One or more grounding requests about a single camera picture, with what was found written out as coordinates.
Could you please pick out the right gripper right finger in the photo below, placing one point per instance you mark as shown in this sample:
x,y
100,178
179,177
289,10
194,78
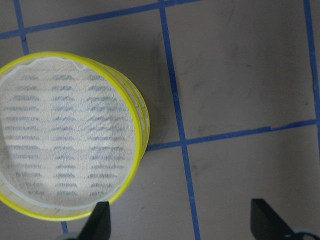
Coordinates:
x,y
266,224

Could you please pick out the yellow steamer layer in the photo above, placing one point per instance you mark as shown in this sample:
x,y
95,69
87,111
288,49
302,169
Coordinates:
x,y
72,134

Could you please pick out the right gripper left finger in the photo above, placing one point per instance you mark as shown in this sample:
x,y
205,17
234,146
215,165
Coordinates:
x,y
98,225

